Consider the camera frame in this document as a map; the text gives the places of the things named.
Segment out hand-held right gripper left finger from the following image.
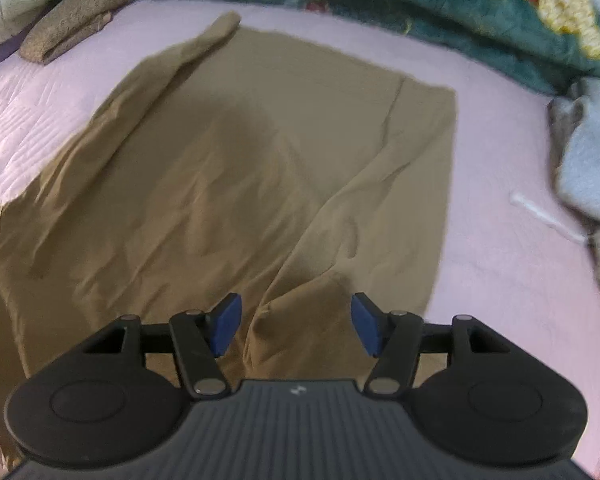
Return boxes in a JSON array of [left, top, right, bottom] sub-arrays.
[[82, 293, 244, 401]]

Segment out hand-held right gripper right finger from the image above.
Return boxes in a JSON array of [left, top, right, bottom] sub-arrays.
[[350, 292, 512, 400]]

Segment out khaki garment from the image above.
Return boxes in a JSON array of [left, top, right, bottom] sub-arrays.
[[0, 11, 457, 463]]

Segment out pink quilted bed cover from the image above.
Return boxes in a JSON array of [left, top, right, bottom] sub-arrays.
[[0, 0, 600, 480]]

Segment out white strip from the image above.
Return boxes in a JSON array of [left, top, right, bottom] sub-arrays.
[[510, 192, 589, 244]]

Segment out grey garment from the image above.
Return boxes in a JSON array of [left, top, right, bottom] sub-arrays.
[[547, 77, 600, 304]]

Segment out brown fuzzy folded cloth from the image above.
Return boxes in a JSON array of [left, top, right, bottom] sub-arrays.
[[19, 0, 134, 66]]

